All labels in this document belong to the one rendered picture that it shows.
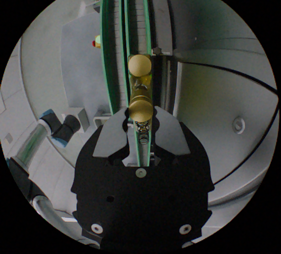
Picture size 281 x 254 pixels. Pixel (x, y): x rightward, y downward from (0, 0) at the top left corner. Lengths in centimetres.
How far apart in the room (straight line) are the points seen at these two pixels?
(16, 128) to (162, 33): 378
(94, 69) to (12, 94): 336
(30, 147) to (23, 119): 323
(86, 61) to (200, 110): 63
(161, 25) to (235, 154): 48
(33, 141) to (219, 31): 70
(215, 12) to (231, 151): 26
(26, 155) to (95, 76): 58
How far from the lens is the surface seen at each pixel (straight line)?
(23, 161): 49
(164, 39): 44
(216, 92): 17
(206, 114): 19
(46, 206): 42
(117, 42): 44
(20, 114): 370
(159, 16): 49
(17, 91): 376
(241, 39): 18
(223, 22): 23
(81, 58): 67
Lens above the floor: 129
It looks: 58 degrees down
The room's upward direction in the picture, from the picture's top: 178 degrees counter-clockwise
